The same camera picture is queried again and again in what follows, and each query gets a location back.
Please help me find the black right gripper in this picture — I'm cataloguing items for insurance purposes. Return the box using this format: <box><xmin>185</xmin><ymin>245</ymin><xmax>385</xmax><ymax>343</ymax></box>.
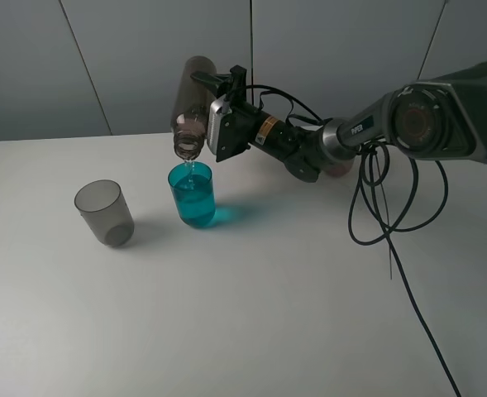
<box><xmin>191</xmin><ymin>65</ymin><xmax>297</xmax><ymax>160</ymax></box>

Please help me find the brown translucent water bottle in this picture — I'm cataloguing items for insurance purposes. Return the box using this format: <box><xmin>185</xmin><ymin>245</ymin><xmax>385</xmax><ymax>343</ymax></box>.
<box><xmin>170</xmin><ymin>56</ymin><xmax>217</xmax><ymax>161</ymax></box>

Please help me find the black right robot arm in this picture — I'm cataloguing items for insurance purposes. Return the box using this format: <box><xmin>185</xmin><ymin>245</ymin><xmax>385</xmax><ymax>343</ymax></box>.
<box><xmin>191</xmin><ymin>62</ymin><xmax>487</xmax><ymax>182</ymax></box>

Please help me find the teal translucent plastic cup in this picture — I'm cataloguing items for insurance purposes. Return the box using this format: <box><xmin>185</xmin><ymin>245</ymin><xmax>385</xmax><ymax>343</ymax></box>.
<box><xmin>168</xmin><ymin>160</ymin><xmax>216</xmax><ymax>228</ymax></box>

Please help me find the pink translucent plastic cup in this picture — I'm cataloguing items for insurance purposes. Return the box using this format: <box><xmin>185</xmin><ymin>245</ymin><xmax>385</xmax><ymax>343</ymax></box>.
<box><xmin>323</xmin><ymin>159</ymin><xmax>355</xmax><ymax>178</ymax></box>

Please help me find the grey translucent plastic cup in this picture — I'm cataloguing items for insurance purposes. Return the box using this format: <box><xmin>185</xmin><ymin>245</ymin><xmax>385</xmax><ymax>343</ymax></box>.
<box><xmin>74</xmin><ymin>179</ymin><xmax>135</xmax><ymax>247</ymax></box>

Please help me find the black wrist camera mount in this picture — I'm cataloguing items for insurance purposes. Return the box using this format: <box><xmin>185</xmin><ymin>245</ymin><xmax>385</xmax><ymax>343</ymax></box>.
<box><xmin>207</xmin><ymin>95</ymin><xmax>254</xmax><ymax>163</ymax></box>

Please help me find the black cable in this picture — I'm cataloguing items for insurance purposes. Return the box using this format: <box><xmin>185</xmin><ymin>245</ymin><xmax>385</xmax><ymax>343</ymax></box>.
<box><xmin>226</xmin><ymin>84</ymin><xmax>462</xmax><ymax>397</ymax></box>

